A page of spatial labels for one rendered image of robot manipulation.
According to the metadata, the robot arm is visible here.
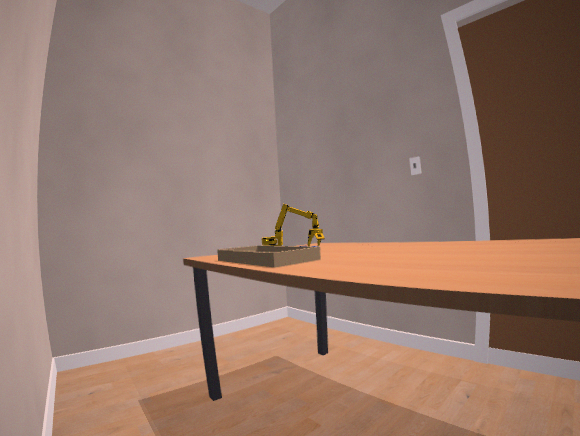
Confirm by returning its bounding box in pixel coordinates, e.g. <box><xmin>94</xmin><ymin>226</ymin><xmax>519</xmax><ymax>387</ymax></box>
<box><xmin>263</xmin><ymin>204</ymin><xmax>319</xmax><ymax>246</ymax></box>

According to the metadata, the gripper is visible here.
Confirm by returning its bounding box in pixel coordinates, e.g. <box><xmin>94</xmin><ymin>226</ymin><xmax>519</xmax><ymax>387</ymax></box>
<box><xmin>307</xmin><ymin>228</ymin><xmax>325</xmax><ymax>246</ymax></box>

